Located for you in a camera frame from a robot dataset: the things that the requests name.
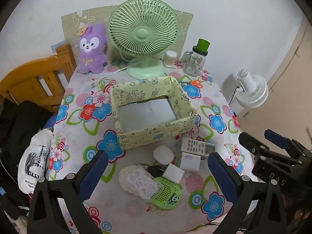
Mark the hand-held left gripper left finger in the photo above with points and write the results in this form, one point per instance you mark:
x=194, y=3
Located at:
x=95, y=173

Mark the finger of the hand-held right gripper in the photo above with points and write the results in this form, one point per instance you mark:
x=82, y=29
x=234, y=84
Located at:
x=253, y=143
x=275, y=139

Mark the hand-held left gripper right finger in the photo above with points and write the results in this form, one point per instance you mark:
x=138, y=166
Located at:
x=223, y=178

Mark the round cream hedgehog coaster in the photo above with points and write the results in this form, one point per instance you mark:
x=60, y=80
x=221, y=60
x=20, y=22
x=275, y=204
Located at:
x=123, y=175

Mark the white square charger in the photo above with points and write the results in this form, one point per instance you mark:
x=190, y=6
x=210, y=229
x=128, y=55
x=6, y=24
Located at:
x=190, y=162

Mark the white remote control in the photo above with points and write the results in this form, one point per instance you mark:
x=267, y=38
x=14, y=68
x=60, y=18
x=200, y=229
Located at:
x=195, y=146

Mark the small white square box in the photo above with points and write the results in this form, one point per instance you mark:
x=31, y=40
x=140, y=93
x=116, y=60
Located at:
x=173, y=173

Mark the green perforated device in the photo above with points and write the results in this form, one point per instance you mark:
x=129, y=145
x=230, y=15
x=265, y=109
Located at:
x=165, y=192

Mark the small black gadget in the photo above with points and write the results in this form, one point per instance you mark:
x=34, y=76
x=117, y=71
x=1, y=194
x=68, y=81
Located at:
x=154, y=170

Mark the yellow-green printed cardboard box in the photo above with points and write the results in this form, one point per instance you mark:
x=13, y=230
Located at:
x=146, y=136

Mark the white oval case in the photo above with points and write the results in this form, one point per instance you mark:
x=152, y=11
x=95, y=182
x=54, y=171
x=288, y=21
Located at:
x=162, y=154

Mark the floral tablecloth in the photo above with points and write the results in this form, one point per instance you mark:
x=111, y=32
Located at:
x=126, y=212

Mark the white circulator fan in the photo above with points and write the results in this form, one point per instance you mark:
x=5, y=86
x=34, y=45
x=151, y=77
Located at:
x=253, y=90

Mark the white printed tote bag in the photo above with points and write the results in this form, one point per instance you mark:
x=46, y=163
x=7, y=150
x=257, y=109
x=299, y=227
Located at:
x=36, y=156

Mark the black cloth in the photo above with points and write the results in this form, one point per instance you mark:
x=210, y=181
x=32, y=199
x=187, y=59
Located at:
x=19, y=126

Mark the glass jar mug green lid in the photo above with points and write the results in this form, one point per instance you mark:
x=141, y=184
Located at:
x=195, y=63

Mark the cotton swab container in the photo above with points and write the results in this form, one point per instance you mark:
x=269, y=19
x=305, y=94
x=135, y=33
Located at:
x=170, y=59

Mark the purple plush toy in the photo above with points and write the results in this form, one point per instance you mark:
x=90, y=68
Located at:
x=92, y=53

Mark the wooden chair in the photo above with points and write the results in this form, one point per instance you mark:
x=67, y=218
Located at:
x=29, y=70

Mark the blue patterned paper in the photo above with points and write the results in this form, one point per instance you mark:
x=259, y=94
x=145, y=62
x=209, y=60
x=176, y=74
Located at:
x=57, y=45

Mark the green desk fan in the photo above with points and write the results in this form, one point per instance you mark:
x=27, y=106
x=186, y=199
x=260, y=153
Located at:
x=142, y=33

